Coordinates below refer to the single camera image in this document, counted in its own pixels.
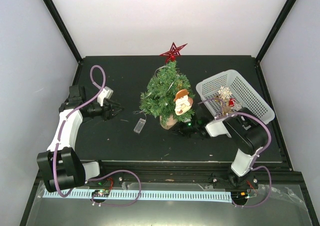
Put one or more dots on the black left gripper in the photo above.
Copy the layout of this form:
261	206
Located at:
108	114

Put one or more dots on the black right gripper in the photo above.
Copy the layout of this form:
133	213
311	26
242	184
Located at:
179	130

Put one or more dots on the wooden santa ornament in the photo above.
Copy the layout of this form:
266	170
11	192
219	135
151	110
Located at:
183	102

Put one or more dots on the clear battery box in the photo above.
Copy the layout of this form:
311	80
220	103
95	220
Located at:
139	126

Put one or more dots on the small green christmas tree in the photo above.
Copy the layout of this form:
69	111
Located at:
183	83

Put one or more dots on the white perforated plastic basket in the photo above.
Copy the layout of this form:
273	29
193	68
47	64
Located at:
242	92

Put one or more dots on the red star tree topper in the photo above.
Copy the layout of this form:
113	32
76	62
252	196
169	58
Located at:
173	52

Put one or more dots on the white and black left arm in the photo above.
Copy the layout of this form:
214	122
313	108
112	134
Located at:
70	172

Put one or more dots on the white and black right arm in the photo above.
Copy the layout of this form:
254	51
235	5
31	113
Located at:
250	135

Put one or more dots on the burlap bow ornament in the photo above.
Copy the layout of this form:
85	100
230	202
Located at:
224	105

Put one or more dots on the red berry sprig ornament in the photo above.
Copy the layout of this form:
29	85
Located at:
232	102

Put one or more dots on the white snowflake ornament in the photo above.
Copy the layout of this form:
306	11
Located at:
224	93

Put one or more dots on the silver star ornament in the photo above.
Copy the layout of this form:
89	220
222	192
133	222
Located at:
236	106

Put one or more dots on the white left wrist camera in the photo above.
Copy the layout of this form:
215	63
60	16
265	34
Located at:
106	93

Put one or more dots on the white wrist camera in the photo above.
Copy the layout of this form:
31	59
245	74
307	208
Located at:
106	93
216	128

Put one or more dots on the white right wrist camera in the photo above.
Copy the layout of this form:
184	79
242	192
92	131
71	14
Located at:
216	128

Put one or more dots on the white slotted cable duct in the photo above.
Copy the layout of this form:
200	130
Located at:
159	195

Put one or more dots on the black aluminium frame rail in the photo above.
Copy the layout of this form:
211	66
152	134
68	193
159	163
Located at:
218	174

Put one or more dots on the black left rear frame post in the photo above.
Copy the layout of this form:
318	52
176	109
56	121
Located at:
63	29

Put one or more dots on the black frame post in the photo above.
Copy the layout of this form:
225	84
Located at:
286	9
63	29

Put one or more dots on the black right rear frame post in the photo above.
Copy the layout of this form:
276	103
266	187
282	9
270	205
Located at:
286	9

